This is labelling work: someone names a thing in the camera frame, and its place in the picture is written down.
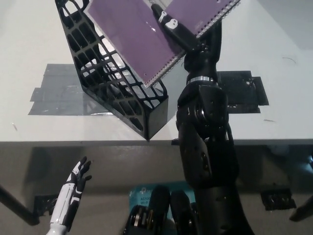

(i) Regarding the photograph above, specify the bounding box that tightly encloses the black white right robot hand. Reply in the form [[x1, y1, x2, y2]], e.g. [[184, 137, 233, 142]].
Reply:
[[151, 3, 224, 84]]

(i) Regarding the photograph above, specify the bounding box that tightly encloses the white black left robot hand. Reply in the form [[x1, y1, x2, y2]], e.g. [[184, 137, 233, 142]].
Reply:
[[50, 156, 93, 225]]

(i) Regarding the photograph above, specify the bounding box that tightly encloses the purple spiral notebook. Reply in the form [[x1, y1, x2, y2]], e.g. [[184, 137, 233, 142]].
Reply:
[[87, 0, 242, 88]]

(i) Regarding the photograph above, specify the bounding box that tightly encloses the black lattice magazine stand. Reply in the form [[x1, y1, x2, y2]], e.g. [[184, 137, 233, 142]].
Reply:
[[54, 0, 170, 141]]

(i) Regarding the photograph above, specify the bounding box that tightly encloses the black table leg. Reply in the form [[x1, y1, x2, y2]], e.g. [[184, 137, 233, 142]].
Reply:
[[290, 195, 313, 222], [0, 185, 41, 226]]

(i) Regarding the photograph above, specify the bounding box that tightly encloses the square black tape patch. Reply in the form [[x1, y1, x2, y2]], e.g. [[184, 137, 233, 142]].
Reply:
[[216, 70, 270, 114]]

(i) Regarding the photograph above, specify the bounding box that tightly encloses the large grey tape patch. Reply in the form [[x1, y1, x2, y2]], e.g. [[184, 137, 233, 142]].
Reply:
[[28, 63, 177, 120]]

